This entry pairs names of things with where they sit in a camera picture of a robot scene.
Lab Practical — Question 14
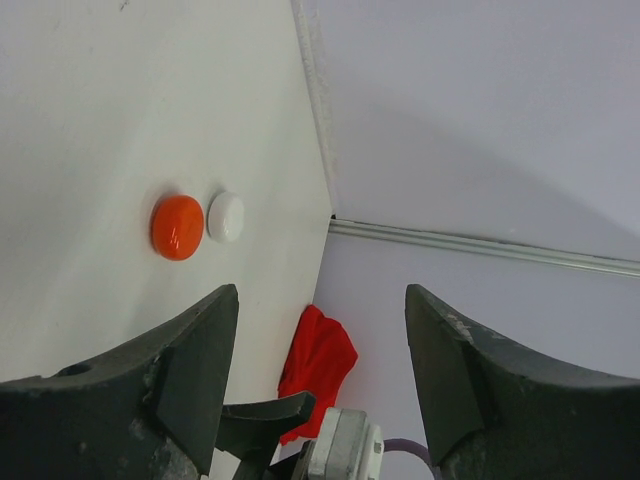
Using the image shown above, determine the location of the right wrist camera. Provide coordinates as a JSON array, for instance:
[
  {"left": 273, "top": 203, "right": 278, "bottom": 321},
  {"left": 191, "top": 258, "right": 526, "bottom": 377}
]
[{"left": 291, "top": 408, "right": 385, "bottom": 480}]

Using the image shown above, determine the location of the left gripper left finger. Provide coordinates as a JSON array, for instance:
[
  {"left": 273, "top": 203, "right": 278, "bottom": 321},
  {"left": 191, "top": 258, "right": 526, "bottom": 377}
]
[{"left": 1, "top": 284, "right": 239, "bottom": 479}]

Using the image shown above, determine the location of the red cloth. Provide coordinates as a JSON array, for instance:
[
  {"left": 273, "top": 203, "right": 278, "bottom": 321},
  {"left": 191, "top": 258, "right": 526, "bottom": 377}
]
[{"left": 278, "top": 305, "right": 358, "bottom": 446}]

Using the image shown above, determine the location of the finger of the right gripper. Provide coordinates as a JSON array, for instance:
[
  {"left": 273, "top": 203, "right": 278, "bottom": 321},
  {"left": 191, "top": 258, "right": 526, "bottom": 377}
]
[{"left": 215, "top": 391, "right": 316, "bottom": 479}]

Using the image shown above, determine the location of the orange charging case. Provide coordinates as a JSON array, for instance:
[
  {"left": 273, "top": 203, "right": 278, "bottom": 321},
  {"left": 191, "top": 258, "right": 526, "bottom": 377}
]
[{"left": 150, "top": 194, "right": 205, "bottom": 261}]

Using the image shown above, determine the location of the white charging case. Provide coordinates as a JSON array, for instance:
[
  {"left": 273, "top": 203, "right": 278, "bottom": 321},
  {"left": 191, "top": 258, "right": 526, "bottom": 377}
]
[{"left": 207, "top": 191, "right": 245, "bottom": 244}]

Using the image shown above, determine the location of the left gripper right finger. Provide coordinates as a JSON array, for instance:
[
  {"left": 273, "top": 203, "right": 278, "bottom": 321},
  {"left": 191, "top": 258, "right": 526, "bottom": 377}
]
[{"left": 405, "top": 284, "right": 639, "bottom": 479}]

